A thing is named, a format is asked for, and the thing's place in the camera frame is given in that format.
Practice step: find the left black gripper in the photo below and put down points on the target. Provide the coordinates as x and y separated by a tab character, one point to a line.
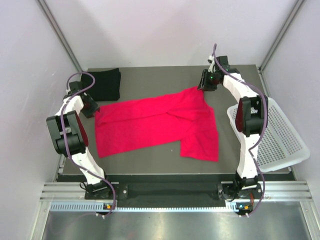
94	108

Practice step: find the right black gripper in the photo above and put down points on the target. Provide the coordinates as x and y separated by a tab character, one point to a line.
204	85

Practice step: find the red polo shirt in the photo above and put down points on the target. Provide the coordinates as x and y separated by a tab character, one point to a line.
134	124

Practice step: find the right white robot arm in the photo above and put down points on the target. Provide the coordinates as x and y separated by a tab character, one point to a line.
251	117

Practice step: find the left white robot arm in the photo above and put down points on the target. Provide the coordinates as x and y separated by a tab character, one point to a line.
69	139

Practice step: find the folded black t shirt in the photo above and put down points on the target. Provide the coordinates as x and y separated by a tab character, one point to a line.
106	86

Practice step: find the white plastic basket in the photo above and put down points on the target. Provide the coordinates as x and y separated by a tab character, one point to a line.
281	145

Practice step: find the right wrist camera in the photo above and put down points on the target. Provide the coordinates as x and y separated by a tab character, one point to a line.
211	61

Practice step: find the slotted grey cable duct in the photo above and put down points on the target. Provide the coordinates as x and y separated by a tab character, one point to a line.
105	207

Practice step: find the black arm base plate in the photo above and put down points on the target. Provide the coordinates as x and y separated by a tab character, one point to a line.
215	191

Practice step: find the left aluminium frame post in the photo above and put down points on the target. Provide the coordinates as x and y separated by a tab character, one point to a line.
58	33

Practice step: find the aluminium frame post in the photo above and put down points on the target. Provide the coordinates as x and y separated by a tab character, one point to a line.
297	6
58	33

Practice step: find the right aluminium frame post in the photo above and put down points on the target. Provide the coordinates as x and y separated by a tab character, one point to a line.
297	6

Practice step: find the aluminium front rail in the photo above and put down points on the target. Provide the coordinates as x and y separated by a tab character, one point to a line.
273	190

